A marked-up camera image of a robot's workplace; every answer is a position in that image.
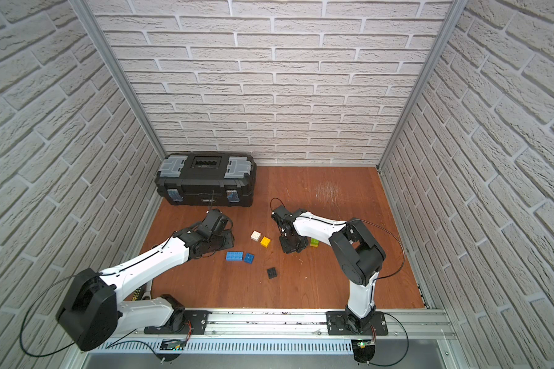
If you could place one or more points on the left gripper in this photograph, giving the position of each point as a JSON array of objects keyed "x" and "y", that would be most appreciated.
[{"x": 219, "y": 240}]

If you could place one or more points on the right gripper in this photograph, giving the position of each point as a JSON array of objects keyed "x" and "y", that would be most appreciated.
[{"x": 287, "y": 249}]

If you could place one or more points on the light blue long lego brick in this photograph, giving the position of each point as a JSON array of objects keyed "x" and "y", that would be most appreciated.
[{"x": 234, "y": 256}]

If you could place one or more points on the yellow lego brick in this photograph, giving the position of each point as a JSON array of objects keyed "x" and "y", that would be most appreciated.
[{"x": 265, "y": 242}]

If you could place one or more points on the black lego brick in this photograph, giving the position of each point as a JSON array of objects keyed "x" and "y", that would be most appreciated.
[{"x": 272, "y": 273}]

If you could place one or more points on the dark blue lego brick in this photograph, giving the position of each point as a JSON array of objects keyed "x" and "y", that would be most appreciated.
[{"x": 249, "y": 258}]

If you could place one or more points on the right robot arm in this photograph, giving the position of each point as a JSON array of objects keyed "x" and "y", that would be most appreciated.
[{"x": 358, "y": 253}]

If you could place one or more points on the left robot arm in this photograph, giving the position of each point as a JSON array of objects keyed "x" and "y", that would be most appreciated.
[{"x": 96, "y": 306}]

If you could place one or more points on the black grey toolbox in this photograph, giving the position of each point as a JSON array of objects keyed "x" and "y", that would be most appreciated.
[{"x": 212, "y": 179}]

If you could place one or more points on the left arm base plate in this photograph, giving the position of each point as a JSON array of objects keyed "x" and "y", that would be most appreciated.
[{"x": 198, "y": 321}]

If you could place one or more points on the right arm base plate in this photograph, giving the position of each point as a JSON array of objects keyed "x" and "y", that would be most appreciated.
[{"x": 345, "y": 323}]

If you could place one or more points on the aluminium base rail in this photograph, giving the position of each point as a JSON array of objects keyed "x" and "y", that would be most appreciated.
[{"x": 288, "y": 324}]

